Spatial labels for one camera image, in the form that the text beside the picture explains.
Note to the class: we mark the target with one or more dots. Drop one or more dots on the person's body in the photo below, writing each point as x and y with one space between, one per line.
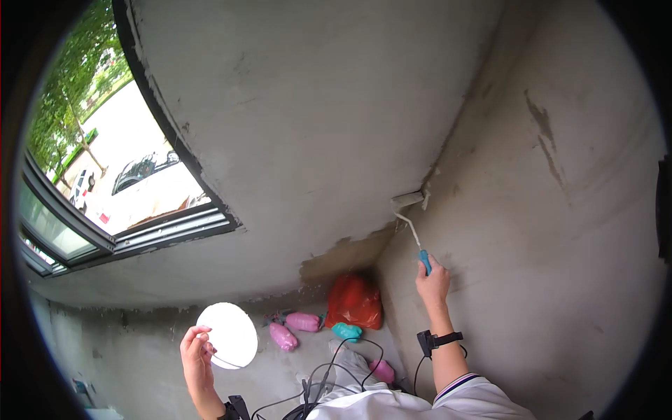
399 405

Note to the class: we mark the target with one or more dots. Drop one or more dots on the teal plastic bag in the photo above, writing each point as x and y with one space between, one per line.
346 331

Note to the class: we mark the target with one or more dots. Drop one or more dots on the dark framed window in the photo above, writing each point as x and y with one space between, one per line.
105 173

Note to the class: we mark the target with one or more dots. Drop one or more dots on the person's right fingers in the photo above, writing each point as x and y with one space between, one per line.
434 267

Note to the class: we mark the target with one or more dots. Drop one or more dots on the black wrist band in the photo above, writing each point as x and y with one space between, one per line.
439 339
235 408

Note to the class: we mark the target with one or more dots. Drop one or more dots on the person's right hand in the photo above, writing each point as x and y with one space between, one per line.
433 287

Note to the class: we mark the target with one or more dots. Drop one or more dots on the person's left hand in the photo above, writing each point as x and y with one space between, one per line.
197 362

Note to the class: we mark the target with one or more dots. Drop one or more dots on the white round paint bucket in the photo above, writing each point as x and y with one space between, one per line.
228 333

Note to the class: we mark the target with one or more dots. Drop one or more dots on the red plastic bag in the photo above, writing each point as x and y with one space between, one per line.
354 302

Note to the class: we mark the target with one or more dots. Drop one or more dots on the person's left fingers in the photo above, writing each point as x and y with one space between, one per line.
199 338

